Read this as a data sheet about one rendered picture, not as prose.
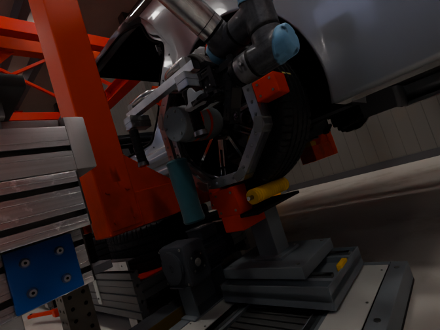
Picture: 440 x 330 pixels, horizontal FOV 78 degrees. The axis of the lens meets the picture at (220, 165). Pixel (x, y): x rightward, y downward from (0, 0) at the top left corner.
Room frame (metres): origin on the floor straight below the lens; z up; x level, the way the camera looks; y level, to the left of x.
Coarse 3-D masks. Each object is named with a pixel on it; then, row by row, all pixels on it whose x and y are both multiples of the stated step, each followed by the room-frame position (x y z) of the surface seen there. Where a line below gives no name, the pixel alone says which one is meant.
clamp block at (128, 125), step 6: (126, 120) 1.03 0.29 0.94; (132, 120) 1.02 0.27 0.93; (138, 120) 1.04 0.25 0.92; (144, 120) 1.06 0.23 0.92; (150, 120) 1.08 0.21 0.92; (126, 126) 1.04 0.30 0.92; (132, 126) 1.01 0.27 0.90; (138, 126) 1.03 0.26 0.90; (144, 126) 1.05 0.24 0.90; (150, 126) 1.08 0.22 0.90
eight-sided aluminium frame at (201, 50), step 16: (256, 80) 0.93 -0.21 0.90; (176, 96) 1.21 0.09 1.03; (160, 112) 1.23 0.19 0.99; (256, 112) 0.92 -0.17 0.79; (160, 128) 1.25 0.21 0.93; (256, 128) 0.92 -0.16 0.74; (176, 144) 1.27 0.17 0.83; (256, 144) 0.94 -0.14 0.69; (256, 160) 1.00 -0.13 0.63; (192, 176) 1.18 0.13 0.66; (224, 176) 1.06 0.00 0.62; (240, 176) 1.01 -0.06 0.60
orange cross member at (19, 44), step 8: (0, 40) 2.65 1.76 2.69; (8, 40) 2.70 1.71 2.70; (16, 40) 2.76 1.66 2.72; (24, 40) 2.81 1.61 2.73; (0, 48) 2.65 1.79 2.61; (8, 48) 2.69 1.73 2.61; (16, 48) 2.74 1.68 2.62; (24, 48) 2.80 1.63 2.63; (32, 48) 2.85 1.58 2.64; (40, 48) 2.91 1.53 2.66; (0, 56) 2.67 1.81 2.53; (8, 56) 2.72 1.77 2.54; (24, 56) 2.88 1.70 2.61; (32, 56) 2.92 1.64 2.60; (40, 56) 2.96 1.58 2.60; (96, 56) 3.39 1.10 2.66
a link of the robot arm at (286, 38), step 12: (276, 24) 0.58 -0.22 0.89; (288, 24) 0.58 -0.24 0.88; (252, 36) 0.61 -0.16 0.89; (264, 36) 0.58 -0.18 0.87; (276, 36) 0.57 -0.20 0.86; (288, 36) 0.56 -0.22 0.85; (252, 48) 0.61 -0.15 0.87; (264, 48) 0.59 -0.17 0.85; (276, 48) 0.57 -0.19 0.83; (288, 48) 0.57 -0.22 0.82; (252, 60) 0.61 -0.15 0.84; (264, 60) 0.60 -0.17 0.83; (276, 60) 0.59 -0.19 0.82; (252, 72) 0.63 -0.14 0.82; (264, 72) 0.63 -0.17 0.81
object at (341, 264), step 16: (336, 256) 1.14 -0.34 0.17; (352, 256) 1.11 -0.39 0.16; (320, 272) 1.01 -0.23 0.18; (336, 272) 1.05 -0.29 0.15; (352, 272) 1.07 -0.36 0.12; (224, 288) 1.22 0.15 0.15; (240, 288) 1.16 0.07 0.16; (256, 288) 1.10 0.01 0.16; (272, 288) 1.05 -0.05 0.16; (288, 288) 1.00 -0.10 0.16; (304, 288) 0.96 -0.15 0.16; (320, 288) 0.92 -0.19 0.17; (336, 288) 0.94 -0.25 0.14; (272, 304) 1.07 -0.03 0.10; (288, 304) 1.02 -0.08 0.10; (304, 304) 0.97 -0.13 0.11; (320, 304) 0.94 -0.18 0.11; (336, 304) 0.92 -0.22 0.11
